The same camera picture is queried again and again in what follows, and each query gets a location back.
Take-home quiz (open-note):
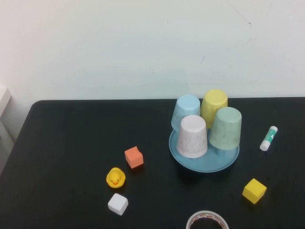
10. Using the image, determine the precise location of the pale green plastic cup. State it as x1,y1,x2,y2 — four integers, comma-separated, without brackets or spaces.
208,106,243,150

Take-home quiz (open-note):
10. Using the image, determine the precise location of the light blue plastic cup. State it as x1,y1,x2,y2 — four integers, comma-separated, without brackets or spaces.
171,94,201,132

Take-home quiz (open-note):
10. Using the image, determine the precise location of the pale pink plastic cup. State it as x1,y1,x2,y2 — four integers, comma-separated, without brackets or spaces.
176,114,208,158

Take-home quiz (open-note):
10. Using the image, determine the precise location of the yellow plastic cup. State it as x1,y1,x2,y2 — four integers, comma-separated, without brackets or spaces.
200,89,228,129

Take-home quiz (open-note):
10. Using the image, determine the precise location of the blue cup stand with posts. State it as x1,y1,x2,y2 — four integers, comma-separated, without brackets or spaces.
169,128,240,173

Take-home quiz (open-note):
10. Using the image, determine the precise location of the orange foam cube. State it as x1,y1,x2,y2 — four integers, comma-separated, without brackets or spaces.
124,146,144,169

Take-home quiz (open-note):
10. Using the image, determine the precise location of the yellow rubber duck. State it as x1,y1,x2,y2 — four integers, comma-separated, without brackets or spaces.
106,167,126,189

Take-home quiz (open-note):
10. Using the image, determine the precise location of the white foam cube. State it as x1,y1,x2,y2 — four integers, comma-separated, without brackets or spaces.
107,193,129,216

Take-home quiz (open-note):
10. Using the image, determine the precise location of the clear tape roll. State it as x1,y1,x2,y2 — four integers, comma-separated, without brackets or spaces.
185,210,230,229

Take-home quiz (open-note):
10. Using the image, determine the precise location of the white and green glue stick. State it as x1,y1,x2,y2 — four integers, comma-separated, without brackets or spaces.
259,125,279,152

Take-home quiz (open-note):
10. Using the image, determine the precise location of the yellow foam cube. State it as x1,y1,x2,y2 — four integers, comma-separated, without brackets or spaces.
242,178,267,205

